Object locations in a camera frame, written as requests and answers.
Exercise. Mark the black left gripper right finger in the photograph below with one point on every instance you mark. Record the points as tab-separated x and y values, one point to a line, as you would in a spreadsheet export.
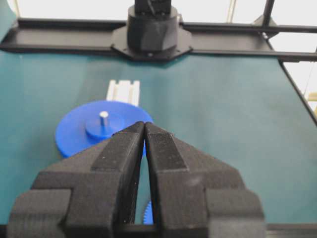
195	195

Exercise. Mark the black frame rail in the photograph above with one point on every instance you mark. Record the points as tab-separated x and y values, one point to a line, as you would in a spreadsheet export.
108	38

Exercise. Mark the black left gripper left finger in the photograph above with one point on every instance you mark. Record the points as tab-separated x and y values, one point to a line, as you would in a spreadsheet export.
83	196

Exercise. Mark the large blue gear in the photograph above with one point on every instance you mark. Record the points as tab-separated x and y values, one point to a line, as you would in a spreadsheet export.
81	127

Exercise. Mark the silver aluminium extrusion rail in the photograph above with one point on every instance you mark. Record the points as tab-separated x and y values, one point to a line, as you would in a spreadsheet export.
124	91

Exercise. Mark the steel shaft in large gear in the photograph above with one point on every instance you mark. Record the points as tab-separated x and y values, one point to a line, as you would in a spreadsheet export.
103	115

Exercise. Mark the small blue gear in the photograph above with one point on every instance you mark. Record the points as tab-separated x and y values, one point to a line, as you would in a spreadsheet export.
148	215

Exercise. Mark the green table mat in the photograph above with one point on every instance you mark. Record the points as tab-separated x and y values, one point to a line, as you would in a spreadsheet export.
242	110

